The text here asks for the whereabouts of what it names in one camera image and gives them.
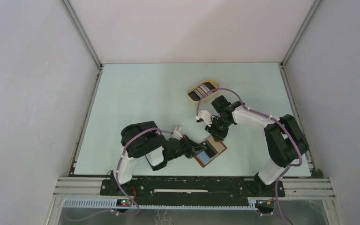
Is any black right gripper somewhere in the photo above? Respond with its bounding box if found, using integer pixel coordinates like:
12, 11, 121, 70
204, 117, 232, 143

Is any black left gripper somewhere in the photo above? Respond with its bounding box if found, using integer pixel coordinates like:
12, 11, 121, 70
166, 134, 207, 162

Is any brown leather card holder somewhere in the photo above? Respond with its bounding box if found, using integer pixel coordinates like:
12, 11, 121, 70
194, 135, 227, 168

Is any black credit card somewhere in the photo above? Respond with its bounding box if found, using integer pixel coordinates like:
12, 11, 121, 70
201, 140, 218, 158

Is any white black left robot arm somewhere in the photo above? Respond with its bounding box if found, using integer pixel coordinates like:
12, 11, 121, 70
111, 121, 208, 195

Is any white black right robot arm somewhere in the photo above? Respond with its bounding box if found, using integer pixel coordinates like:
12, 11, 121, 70
198, 96, 310, 196

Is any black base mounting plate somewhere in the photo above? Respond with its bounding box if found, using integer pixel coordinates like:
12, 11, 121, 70
100, 176, 285, 206

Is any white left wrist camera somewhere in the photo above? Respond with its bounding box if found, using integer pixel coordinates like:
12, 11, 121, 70
172, 126, 183, 140

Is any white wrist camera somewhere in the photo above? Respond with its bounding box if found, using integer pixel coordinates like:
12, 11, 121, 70
195, 110, 212, 127
172, 126, 183, 140

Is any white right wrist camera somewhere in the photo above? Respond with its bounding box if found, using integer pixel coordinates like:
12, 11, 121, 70
195, 110, 212, 127

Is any white cable duct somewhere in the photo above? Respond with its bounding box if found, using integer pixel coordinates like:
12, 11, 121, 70
62, 198, 256, 210

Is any aluminium frame rail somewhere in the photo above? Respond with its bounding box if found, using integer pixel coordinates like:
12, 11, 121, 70
52, 177, 335, 200

